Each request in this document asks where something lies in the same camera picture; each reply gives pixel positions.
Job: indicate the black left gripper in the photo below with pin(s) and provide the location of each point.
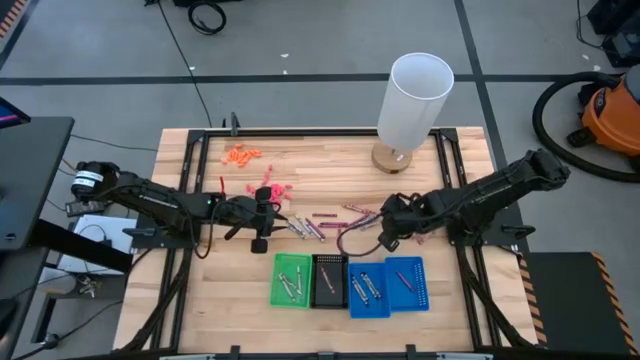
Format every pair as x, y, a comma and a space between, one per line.
250, 215

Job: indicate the black desk crossbar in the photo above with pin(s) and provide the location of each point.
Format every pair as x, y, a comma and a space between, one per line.
85, 250

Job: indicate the white paper sheet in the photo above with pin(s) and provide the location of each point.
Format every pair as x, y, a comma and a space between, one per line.
95, 230

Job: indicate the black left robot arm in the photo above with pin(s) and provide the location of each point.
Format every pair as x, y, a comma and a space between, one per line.
160, 200

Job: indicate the black aluminium table frame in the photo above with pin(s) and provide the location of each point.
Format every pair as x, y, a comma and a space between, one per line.
300, 132

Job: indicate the magenta wrapper crayon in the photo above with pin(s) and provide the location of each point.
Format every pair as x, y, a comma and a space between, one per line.
325, 215
333, 225

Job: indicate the black power brick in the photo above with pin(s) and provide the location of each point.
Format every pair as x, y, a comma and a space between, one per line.
85, 206

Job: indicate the white shade wooden base lamp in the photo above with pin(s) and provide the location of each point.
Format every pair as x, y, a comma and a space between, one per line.
415, 110

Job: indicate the black desk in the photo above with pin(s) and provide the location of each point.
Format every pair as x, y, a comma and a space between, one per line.
30, 175

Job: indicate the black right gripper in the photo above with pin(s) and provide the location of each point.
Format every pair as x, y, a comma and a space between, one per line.
402, 217

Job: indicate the black equipment case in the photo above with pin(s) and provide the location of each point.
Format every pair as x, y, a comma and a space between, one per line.
622, 40

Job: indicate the black plastic basket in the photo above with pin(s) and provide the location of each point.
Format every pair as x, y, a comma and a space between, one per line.
330, 301

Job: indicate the black mat with hazard stripes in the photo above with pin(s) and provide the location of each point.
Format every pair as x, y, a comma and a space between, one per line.
570, 300

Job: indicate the red crayon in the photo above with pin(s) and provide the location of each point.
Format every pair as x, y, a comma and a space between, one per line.
222, 184

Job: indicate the bunch of keys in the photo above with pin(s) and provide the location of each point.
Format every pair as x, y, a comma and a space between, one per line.
89, 288

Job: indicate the monitor with blue screen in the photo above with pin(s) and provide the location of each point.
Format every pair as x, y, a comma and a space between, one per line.
10, 117

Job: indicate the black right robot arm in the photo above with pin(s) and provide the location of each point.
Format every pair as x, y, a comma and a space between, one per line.
490, 190

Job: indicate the orange shop vacuum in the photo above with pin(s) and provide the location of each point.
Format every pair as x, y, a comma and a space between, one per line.
537, 117
612, 120

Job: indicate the orange crayon pieces heap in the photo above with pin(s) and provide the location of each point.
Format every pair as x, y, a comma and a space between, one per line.
241, 157

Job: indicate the white wrapper crayon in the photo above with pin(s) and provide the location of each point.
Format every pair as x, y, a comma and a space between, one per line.
304, 225
299, 277
286, 285
296, 230
293, 288

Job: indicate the green plastic basket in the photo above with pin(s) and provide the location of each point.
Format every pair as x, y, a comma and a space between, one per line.
275, 302

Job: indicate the pink wrapper crayon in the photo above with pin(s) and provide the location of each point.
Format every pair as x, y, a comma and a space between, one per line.
327, 280
356, 208
422, 238

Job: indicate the black table clamp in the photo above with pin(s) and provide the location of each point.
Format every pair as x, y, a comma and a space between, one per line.
234, 122
234, 351
411, 351

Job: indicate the pink crayon pieces heap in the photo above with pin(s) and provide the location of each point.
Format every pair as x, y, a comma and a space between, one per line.
280, 192

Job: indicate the blue plastic basket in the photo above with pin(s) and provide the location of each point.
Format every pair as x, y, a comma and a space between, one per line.
372, 311
410, 302

